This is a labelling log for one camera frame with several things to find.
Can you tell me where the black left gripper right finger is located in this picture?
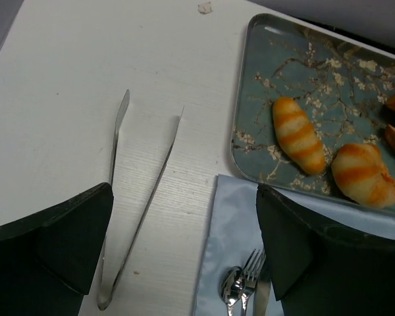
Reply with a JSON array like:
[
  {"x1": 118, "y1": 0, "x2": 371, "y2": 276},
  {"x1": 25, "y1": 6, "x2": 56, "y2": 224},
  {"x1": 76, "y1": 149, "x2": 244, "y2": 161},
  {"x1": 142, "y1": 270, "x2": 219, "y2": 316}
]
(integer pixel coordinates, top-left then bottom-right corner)
[{"x1": 256, "y1": 184, "x2": 395, "y2": 315}]

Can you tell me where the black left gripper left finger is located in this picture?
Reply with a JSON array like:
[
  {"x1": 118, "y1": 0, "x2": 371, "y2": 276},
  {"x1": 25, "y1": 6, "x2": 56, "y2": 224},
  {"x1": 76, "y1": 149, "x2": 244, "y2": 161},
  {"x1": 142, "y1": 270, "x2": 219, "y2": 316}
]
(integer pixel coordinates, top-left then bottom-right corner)
[{"x1": 0, "y1": 182, "x2": 114, "y2": 315}]

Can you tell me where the round striped bread roll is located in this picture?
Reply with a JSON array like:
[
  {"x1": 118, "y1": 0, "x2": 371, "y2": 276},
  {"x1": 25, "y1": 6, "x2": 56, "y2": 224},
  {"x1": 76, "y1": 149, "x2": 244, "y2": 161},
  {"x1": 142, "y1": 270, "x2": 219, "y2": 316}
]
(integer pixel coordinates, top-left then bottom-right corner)
[{"x1": 331, "y1": 143, "x2": 395, "y2": 209}]

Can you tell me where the silver knife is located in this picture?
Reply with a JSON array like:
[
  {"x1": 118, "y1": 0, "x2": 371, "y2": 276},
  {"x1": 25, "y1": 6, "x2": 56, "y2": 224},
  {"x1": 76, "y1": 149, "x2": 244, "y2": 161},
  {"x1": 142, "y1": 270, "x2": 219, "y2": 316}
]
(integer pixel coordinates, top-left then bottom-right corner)
[{"x1": 253, "y1": 261, "x2": 271, "y2": 316}]

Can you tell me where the silver fork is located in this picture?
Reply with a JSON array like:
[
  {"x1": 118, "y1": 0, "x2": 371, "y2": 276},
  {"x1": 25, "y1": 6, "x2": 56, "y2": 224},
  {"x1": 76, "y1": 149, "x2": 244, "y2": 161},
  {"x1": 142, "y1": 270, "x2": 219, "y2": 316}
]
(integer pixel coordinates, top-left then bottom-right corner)
[{"x1": 240, "y1": 249, "x2": 266, "y2": 316}]

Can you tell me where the silver spoon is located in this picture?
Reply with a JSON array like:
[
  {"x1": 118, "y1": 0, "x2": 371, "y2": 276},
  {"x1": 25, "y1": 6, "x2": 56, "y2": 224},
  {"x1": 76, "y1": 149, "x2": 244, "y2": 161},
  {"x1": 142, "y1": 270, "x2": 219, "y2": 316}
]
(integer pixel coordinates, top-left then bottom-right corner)
[{"x1": 219, "y1": 266, "x2": 244, "y2": 316}]

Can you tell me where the floral blue serving tray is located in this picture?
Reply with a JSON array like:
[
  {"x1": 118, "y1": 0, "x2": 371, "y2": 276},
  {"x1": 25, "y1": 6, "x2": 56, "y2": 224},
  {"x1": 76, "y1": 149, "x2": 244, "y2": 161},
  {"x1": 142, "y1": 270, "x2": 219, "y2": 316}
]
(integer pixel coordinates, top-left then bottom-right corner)
[{"x1": 231, "y1": 13, "x2": 395, "y2": 217}]

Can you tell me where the white crumb on table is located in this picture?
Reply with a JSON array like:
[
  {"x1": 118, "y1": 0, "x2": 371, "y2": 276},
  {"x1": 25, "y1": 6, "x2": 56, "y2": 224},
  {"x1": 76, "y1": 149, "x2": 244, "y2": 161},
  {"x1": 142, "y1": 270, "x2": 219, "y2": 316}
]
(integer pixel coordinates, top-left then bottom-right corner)
[{"x1": 197, "y1": 1, "x2": 213, "y2": 14}]

